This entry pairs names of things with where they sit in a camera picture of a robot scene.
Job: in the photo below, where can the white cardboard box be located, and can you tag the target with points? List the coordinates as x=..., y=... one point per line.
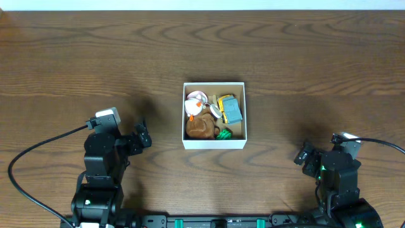
x=239, y=130

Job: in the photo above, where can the pink white duck toy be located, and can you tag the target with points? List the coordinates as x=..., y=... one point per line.
x=195, y=103

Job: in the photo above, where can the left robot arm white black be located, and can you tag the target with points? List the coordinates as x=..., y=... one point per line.
x=99, y=194

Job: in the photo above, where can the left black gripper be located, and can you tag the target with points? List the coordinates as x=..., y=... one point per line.
x=136, y=141

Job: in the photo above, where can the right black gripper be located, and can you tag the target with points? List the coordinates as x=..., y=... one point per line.
x=316, y=159

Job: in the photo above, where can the brown plush bear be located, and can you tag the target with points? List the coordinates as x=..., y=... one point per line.
x=202, y=126

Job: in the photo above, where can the grey yellow toy truck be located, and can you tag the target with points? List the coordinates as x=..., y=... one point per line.
x=229, y=107

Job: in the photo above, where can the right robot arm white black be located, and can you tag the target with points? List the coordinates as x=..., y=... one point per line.
x=337, y=192

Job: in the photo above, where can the green round toy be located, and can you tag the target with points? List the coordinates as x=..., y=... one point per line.
x=225, y=134

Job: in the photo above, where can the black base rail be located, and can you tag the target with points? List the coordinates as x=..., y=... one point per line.
x=221, y=221

